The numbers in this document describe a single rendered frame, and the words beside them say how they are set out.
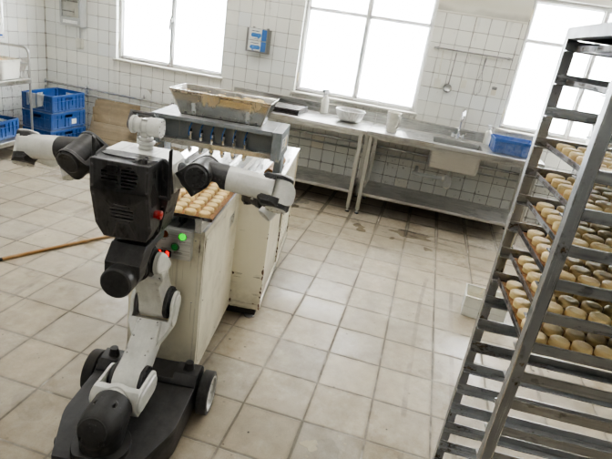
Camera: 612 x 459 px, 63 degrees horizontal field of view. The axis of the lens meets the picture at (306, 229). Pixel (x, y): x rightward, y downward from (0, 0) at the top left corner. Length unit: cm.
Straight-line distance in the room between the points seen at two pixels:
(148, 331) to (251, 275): 95
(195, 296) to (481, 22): 436
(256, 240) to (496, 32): 374
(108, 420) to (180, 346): 64
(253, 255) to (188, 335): 72
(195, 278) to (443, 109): 407
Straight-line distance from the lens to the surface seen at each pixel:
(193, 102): 287
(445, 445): 216
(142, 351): 224
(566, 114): 167
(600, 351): 152
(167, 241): 225
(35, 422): 257
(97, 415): 201
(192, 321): 243
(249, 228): 291
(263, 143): 285
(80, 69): 729
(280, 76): 606
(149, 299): 223
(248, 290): 308
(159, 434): 219
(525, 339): 137
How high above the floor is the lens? 170
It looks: 21 degrees down
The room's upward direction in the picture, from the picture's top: 9 degrees clockwise
